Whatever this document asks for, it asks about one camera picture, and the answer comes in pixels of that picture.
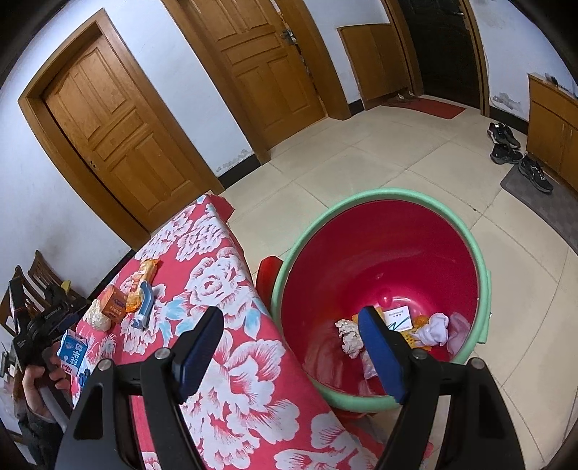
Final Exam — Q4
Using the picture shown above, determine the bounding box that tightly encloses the person's left hand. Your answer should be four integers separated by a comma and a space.
22, 354, 70, 422

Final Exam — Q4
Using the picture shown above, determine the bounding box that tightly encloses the black sneaker middle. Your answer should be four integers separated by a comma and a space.
490, 143, 523, 165

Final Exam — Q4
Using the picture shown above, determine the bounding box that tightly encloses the small wooden shoe cabinet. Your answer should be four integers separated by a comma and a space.
338, 23, 411, 109

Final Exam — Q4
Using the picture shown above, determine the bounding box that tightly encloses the white card in bin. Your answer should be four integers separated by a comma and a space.
383, 305, 413, 333

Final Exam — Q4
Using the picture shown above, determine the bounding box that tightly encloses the orange snack wrapper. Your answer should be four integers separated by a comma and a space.
125, 258, 160, 313

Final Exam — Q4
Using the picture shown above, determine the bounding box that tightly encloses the wooden door right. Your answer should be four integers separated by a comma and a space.
164, 1, 352, 163

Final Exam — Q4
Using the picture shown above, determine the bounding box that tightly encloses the orange cardboard box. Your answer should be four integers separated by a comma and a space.
99, 285, 128, 324

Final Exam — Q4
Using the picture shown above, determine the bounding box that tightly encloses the black sneaker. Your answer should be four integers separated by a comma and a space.
490, 143, 523, 165
517, 155, 553, 194
487, 123, 521, 150

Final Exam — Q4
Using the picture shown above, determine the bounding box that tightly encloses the wooden door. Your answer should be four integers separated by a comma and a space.
164, 1, 352, 163
19, 10, 223, 250

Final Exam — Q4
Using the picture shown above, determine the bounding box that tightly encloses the crumpled cream paper ball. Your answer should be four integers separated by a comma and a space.
82, 299, 112, 332

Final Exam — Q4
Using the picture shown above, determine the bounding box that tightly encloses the wooden dining chair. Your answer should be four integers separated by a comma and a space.
14, 250, 89, 318

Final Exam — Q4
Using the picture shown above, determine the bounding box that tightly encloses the white sock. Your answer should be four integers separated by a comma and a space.
413, 313, 450, 347

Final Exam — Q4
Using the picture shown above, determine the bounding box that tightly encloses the yellow foam net wrap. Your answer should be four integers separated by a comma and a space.
377, 308, 432, 351

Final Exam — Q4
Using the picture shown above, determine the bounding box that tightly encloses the wooden door left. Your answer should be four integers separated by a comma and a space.
19, 10, 223, 250

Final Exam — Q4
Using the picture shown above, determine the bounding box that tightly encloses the wooden sideboard cabinet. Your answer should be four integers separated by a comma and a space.
526, 73, 578, 191

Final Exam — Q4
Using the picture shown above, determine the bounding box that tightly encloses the red floral tablecloth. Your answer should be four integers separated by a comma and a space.
57, 195, 385, 469

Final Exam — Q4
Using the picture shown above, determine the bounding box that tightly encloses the grey floor mat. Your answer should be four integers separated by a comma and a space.
501, 166, 578, 253

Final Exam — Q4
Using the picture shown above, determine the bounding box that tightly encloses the red door mat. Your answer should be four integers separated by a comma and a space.
386, 98, 465, 120

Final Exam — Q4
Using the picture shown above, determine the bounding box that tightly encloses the black sneaker far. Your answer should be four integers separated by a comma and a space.
487, 123, 521, 150

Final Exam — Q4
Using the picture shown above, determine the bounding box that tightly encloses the pink plastic bag in bin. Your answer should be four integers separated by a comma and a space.
446, 312, 471, 358

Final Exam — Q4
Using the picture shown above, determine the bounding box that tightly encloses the black sneaker near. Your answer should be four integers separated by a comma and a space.
517, 155, 553, 194

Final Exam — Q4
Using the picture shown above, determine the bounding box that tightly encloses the blue white milk carton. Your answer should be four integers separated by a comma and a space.
57, 330, 91, 388

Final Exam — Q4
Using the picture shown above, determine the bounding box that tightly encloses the crumpled tissue in bin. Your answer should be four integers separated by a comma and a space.
335, 319, 365, 359

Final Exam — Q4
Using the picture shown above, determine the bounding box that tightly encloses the blue plastic handle tool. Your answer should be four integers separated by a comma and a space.
131, 280, 155, 331

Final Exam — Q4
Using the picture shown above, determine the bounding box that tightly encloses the red bin with green rim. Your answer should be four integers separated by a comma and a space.
256, 188, 492, 417

